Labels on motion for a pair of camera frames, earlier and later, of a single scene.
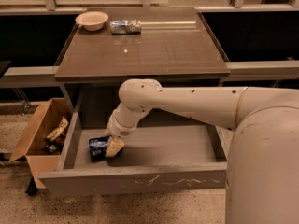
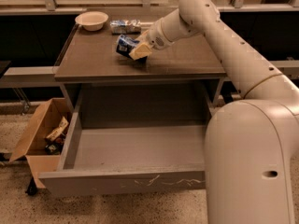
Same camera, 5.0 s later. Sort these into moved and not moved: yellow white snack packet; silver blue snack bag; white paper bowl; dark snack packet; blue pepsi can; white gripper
Moved: white gripper; blue pepsi can
Not moved: silver blue snack bag; yellow white snack packet; white paper bowl; dark snack packet
